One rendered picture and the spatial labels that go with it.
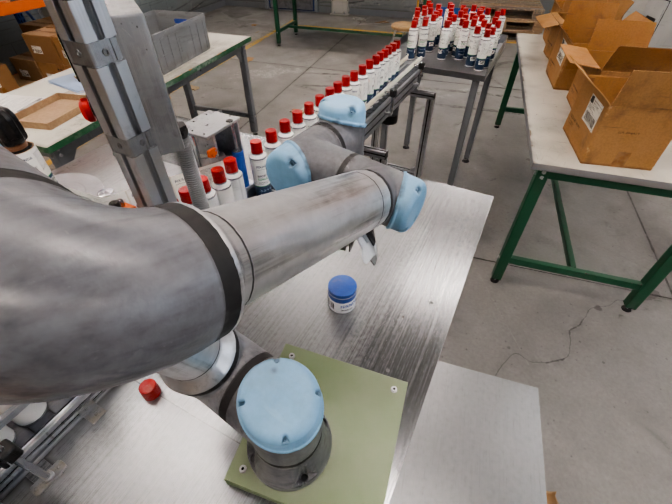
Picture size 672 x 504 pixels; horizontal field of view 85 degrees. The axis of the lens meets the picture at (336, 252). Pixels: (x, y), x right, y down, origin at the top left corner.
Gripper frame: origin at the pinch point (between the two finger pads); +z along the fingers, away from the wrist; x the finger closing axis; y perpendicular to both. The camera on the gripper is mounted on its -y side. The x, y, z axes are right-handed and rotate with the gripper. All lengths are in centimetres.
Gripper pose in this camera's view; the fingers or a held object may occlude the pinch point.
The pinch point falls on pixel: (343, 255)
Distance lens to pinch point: 82.5
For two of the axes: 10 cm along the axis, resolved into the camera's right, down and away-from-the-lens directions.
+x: 9.5, 2.1, -2.2
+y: -3.1, 6.6, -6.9
